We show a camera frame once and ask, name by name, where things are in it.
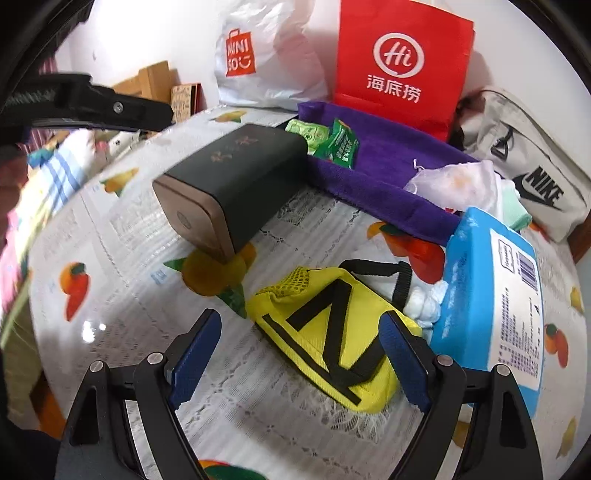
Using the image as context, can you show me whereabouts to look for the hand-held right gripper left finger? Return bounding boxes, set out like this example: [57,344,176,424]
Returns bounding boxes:
[62,308,222,480]

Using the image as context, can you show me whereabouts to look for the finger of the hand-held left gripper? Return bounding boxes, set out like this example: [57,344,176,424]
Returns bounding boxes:
[88,74,175,134]

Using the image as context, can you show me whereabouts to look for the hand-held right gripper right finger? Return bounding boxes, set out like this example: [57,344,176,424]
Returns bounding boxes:
[379,310,543,480]

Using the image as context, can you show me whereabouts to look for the yellow pouch with black straps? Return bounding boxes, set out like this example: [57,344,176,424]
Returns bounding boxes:
[246,259,423,413]

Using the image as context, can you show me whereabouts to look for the light green tissue pack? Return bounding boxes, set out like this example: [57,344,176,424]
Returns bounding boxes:
[284,119,334,157]

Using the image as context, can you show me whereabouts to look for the brown cardboard box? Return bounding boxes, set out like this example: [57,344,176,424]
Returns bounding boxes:
[113,60,180,100]

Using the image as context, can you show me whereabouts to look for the small white object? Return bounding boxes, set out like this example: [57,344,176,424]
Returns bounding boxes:
[95,129,139,160]

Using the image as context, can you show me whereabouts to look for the brown printed box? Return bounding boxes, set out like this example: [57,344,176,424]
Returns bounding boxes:
[170,82,202,123]

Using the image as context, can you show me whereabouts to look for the blue striped cloth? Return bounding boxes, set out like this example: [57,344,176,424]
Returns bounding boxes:
[28,134,95,208]

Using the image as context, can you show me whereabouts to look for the blue wet wipes pack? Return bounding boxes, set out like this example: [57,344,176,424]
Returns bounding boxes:
[429,207,548,418]

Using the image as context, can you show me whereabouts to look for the dark green tin box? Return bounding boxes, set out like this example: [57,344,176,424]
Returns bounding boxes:
[152,124,309,265]

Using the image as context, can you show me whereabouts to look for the fruit print tablecloth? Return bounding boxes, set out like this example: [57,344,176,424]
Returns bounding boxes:
[28,104,591,480]

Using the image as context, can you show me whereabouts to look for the white plastic shopping bag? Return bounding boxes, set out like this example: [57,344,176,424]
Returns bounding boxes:
[213,0,329,112]

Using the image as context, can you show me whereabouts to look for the purple towel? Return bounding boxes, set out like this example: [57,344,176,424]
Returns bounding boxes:
[277,102,481,245]

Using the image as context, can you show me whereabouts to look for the clear bubble wrap bag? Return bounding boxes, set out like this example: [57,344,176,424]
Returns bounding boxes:
[404,161,498,217]

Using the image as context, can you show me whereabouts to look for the mint green cloth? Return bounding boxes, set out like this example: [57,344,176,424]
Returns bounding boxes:
[503,182,534,232]

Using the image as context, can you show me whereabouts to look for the green snack packets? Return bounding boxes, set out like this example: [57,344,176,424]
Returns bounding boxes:
[316,119,361,170]

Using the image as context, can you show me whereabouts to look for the beige bag with black logo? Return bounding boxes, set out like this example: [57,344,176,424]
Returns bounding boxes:
[455,90,591,243]

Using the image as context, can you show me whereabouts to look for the red paper bag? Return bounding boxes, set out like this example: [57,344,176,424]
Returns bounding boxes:
[332,0,475,143]

